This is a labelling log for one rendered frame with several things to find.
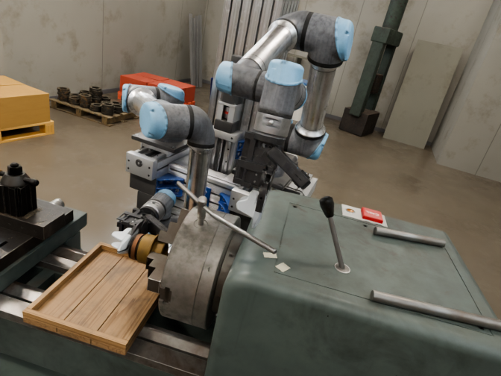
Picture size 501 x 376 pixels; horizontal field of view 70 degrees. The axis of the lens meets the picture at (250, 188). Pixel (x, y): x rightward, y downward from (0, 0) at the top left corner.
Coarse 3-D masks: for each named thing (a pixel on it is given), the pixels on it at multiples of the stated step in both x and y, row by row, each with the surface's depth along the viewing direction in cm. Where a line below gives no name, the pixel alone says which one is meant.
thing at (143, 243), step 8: (136, 240) 99; (144, 240) 98; (152, 240) 98; (128, 248) 98; (136, 248) 98; (144, 248) 97; (152, 248) 98; (160, 248) 98; (128, 256) 99; (136, 256) 98; (144, 256) 97
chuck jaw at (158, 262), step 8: (152, 256) 96; (160, 256) 96; (152, 264) 93; (160, 264) 93; (152, 272) 90; (160, 272) 90; (152, 280) 88; (160, 280) 88; (152, 288) 89; (160, 288) 86; (168, 288) 86; (160, 296) 87; (168, 296) 87
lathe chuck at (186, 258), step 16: (192, 208) 96; (192, 224) 90; (208, 224) 90; (176, 240) 87; (192, 240) 87; (208, 240) 87; (176, 256) 85; (192, 256) 85; (176, 272) 85; (192, 272) 84; (176, 288) 85; (192, 288) 84; (160, 304) 88; (176, 304) 86; (192, 304) 85
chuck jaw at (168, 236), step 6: (180, 210) 100; (186, 210) 100; (180, 216) 100; (174, 222) 100; (180, 222) 100; (168, 228) 100; (174, 228) 100; (162, 234) 100; (168, 234) 100; (174, 234) 100; (162, 240) 100; (168, 240) 100
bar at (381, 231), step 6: (378, 228) 98; (384, 228) 98; (378, 234) 98; (384, 234) 98; (390, 234) 98; (396, 234) 98; (402, 234) 98; (408, 234) 98; (414, 234) 98; (408, 240) 99; (414, 240) 98; (420, 240) 98; (426, 240) 98; (432, 240) 98; (438, 240) 99; (444, 240) 99
